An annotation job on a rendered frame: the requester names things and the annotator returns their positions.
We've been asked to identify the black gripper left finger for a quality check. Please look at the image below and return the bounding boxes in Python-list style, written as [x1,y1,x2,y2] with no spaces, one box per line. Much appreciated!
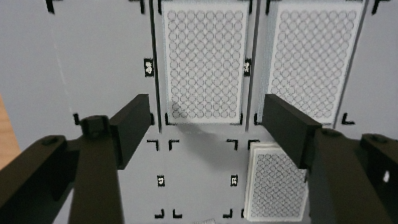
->
[0,94,151,224]

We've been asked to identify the grey flat deck plate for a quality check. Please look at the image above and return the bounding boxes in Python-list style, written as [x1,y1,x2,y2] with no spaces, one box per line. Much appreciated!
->
[0,0,311,224]

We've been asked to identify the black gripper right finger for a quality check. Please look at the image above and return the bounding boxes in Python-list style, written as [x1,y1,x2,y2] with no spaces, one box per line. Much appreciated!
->
[262,94,398,224]

